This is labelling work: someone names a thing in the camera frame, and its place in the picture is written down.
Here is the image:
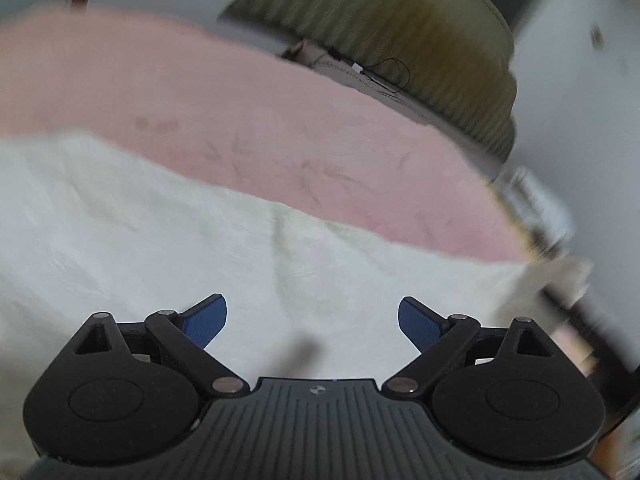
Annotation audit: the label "pink floral blanket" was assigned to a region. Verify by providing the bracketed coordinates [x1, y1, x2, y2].
[0, 2, 531, 263]

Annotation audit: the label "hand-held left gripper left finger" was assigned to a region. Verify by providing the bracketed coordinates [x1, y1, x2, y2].
[48, 292, 251, 401]

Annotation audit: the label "black cable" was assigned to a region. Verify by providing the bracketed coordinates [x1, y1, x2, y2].
[327, 47, 412, 94]

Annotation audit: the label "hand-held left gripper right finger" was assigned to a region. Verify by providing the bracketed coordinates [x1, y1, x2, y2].
[381, 296, 583, 401]

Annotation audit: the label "beige patterned pillow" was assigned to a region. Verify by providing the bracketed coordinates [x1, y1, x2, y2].
[280, 37, 501, 171]

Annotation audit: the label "white pants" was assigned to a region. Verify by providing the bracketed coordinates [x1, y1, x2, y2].
[0, 130, 551, 466]

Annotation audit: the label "olive padded headboard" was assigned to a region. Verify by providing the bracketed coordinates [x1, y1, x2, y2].
[217, 0, 518, 161]

